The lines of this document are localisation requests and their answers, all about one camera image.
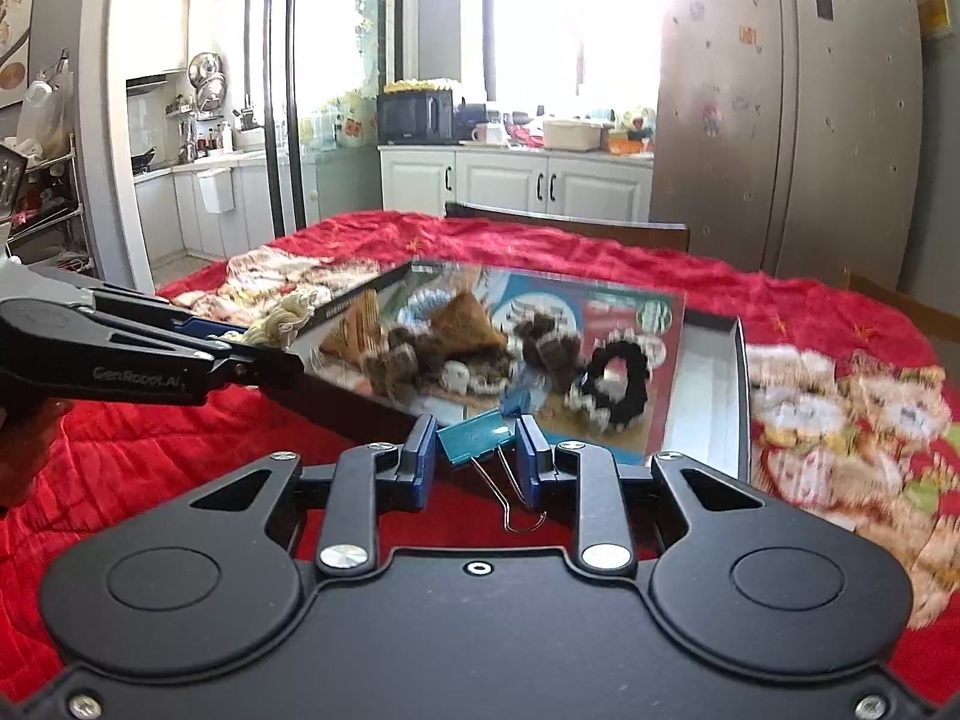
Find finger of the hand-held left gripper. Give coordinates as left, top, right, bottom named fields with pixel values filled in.
left=206, top=351, right=305, bottom=403
left=90, top=289, right=250, bottom=347

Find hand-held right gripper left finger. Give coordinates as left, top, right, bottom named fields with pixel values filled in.
left=187, top=414, right=440, bottom=575

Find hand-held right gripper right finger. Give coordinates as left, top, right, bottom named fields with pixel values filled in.
left=516, top=416, right=770, bottom=575

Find teal binder clip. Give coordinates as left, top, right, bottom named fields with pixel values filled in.
left=435, top=412, right=548, bottom=533

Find cream crochet scrunchie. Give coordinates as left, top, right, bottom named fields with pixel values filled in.
left=240, top=291, right=331, bottom=350

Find brown and white crochet scrunchie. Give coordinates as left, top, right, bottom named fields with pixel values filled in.
left=439, top=356, right=518, bottom=397

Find dark brown fuzzy scrunchie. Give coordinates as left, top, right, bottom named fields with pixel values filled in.
left=364, top=341, right=443, bottom=400

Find brown furry hair claw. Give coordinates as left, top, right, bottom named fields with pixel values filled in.
left=511, top=313, right=584, bottom=395

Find brown triangular paper packet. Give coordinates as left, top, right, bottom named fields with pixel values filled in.
left=321, top=294, right=387, bottom=370
left=427, top=291, right=511, bottom=357

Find black and white crochet scrunchie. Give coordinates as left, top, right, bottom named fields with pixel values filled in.
left=566, top=337, right=650, bottom=433

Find light blue crochet scrunchie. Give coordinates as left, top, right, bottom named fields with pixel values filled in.
left=394, top=286, right=455, bottom=327

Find black cardboard box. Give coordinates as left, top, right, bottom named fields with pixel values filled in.
left=289, top=261, right=752, bottom=482

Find person's left hand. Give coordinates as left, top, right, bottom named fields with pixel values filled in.
left=0, top=399, right=74, bottom=508

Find red printed blanket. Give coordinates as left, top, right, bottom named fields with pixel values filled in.
left=0, top=210, right=960, bottom=691

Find white hanging bin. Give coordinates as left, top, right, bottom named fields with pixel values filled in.
left=196, top=167, right=235, bottom=215

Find printed book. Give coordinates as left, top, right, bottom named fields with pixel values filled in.
left=315, top=266, right=687, bottom=458

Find metal storage rack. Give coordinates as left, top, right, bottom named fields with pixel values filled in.
left=0, top=52, right=95, bottom=272

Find dark wooden chair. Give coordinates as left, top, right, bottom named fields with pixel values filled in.
left=444, top=201, right=691, bottom=254

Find steel pot lids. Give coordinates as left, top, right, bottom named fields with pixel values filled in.
left=186, top=51, right=226, bottom=110

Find white kitchen cabinet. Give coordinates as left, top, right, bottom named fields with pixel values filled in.
left=379, top=144, right=655, bottom=224

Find black microwave oven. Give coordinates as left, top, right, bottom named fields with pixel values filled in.
left=376, top=86, right=456, bottom=145

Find white lidded pot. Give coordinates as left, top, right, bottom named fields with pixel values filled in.
left=541, top=120, right=603, bottom=151

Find silver refrigerator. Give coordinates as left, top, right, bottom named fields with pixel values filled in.
left=649, top=0, right=927, bottom=286

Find black sliding door frame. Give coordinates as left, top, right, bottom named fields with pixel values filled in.
left=262, top=0, right=316, bottom=238

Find framed wall picture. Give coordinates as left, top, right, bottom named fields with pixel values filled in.
left=0, top=0, right=42, bottom=107

